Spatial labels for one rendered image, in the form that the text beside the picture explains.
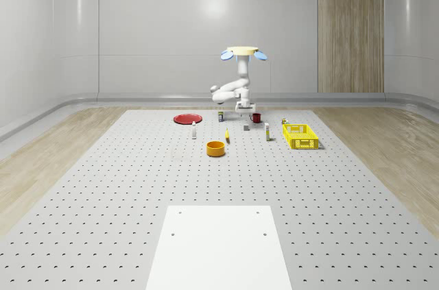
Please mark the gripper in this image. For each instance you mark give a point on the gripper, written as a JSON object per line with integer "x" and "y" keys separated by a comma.
{"x": 245, "y": 107}

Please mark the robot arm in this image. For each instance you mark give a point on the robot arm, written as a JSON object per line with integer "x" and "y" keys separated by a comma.
{"x": 243, "y": 67}

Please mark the red mug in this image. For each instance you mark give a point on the red mug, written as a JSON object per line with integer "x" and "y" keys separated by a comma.
{"x": 256, "y": 118}

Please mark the flat-sided can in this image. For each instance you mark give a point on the flat-sided can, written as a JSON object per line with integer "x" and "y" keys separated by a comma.
{"x": 221, "y": 117}

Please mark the yellow white carton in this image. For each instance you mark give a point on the yellow white carton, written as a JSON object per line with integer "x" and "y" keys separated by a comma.
{"x": 267, "y": 132}

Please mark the banana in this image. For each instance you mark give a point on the banana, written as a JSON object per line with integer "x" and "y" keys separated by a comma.
{"x": 227, "y": 135}

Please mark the puzzle cube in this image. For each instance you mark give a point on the puzzle cube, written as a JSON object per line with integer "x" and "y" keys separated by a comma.
{"x": 284, "y": 121}

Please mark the yellow basket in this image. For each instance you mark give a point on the yellow basket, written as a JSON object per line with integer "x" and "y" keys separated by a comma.
{"x": 291, "y": 128}

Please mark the yellow bowl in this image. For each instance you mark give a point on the yellow bowl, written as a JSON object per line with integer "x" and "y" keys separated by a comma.
{"x": 215, "y": 151}

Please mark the drone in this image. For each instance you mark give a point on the drone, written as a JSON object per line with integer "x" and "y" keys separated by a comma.
{"x": 243, "y": 50}

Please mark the small white bottle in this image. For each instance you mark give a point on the small white bottle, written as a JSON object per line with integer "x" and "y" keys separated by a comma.
{"x": 194, "y": 131}

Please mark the red plate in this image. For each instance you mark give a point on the red plate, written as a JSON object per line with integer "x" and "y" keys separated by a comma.
{"x": 188, "y": 119}

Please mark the white board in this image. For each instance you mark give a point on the white board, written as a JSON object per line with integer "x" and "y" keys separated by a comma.
{"x": 219, "y": 252}

